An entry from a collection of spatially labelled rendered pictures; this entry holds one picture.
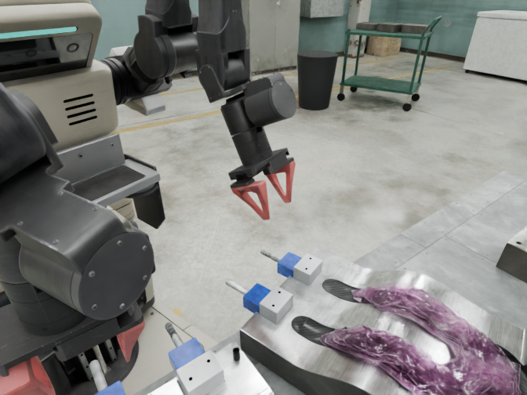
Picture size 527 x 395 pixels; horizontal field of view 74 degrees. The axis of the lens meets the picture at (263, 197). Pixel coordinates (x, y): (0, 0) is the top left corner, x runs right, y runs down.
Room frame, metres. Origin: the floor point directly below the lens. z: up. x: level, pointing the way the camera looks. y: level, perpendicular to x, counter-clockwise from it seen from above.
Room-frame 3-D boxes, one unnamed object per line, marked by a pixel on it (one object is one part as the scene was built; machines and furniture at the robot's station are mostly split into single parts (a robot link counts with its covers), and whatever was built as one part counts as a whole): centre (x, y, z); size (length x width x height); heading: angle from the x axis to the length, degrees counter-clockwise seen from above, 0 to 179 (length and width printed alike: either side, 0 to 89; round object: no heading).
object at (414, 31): (4.58, -1.53, 0.50); 0.98 x 0.55 x 1.01; 59
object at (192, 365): (0.30, 0.11, 0.89); 0.13 x 0.05 x 0.05; 36
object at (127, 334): (0.22, 0.16, 1.05); 0.07 x 0.07 x 0.09; 37
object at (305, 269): (0.53, -0.05, 0.86); 0.13 x 0.05 x 0.05; 54
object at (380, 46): (8.09, -2.58, 0.20); 0.63 x 0.44 x 0.40; 124
